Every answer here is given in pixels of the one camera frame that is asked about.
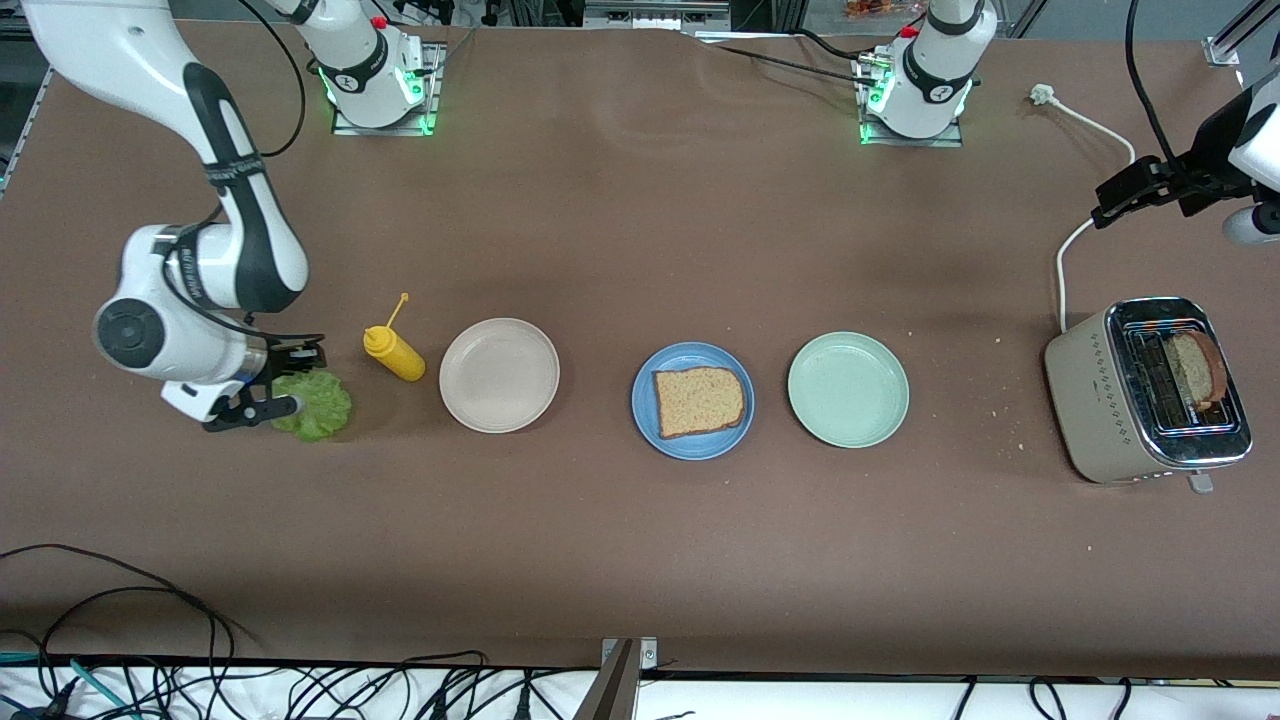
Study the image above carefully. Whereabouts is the green lettuce leaf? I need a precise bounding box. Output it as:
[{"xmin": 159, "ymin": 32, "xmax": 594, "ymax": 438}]
[{"xmin": 270, "ymin": 369, "xmax": 353, "ymax": 443}]

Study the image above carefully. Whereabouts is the yellow squeeze bottle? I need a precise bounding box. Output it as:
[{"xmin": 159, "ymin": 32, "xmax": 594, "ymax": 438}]
[{"xmin": 362, "ymin": 292, "xmax": 427, "ymax": 383}]

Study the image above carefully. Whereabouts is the brown bread slice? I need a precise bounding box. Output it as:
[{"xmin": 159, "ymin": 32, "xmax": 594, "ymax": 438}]
[
  {"xmin": 653, "ymin": 366, "xmax": 749, "ymax": 439},
  {"xmin": 1163, "ymin": 331, "xmax": 1229, "ymax": 411}
]

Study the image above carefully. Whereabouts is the beige plate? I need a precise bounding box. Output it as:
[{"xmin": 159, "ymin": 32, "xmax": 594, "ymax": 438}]
[{"xmin": 439, "ymin": 318, "xmax": 561, "ymax": 435}]

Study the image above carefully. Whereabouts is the green plate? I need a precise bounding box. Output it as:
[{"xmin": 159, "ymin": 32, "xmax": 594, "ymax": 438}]
[{"xmin": 787, "ymin": 331, "xmax": 911, "ymax": 449}]

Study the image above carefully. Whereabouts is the blue plate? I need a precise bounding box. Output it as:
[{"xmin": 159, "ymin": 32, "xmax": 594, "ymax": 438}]
[{"xmin": 631, "ymin": 342, "xmax": 756, "ymax": 461}]

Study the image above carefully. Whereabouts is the beige chrome toaster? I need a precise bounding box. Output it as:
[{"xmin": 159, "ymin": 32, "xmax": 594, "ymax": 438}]
[{"xmin": 1044, "ymin": 296, "xmax": 1254, "ymax": 495}]

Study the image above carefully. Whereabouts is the grey power strip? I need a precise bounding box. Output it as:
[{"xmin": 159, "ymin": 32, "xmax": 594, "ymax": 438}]
[{"xmin": 583, "ymin": 0, "xmax": 732, "ymax": 31}]

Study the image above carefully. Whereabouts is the aluminium frame rail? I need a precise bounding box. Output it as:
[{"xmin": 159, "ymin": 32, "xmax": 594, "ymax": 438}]
[{"xmin": 1205, "ymin": 0, "xmax": 1280, "ymax": 67}]

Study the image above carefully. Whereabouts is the white toaster power cable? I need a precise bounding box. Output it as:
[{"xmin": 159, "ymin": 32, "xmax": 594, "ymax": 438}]
[{"xmin": 1031, "ymin": 84, "xmax": 1138, "ymax": 334}]

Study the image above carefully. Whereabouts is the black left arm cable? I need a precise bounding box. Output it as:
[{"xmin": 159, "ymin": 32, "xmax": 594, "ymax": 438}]
[{"xmin": 1124, "ymin": 0, "xmax": 1183, "ymax": 167}]

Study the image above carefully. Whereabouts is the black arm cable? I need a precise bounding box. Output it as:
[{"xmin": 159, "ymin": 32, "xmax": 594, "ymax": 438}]
[
  {"xmin": 1124, "ymin": 0, "xmax": 1183, "ymax": 167},
  {"xmin": 238, "ymin": 0, "xmax": 308, "ymax": 161}
]

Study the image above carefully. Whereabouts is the black looped cable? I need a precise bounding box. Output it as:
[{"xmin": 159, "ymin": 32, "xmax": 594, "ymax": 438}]
[{"xmin": 0, "ymin": 543, "xmax": 238, "ymax": 720}]

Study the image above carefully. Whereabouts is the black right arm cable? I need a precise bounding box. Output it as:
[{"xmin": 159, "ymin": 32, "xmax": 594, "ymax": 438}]
[{"xmin": 238, "ymin": 0, "xmax": 308, "ymax": 161}]

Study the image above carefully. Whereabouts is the teal cable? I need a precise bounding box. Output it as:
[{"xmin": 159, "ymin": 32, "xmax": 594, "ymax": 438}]
[{"xmin": 0, "ymin": 650, "xmax": 136, "ymax": 720}]

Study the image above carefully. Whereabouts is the black base cable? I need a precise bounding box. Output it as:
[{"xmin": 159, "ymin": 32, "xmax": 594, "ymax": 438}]
[{"xmin": 697, "ymin": 28, "xmax": 886, "ymax": 89}]

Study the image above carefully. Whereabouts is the metal table bracket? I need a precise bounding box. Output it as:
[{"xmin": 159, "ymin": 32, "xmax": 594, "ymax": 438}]
[{"xmin": 575, "ymin": 637, "xmax": 659, "ymax": 720}]

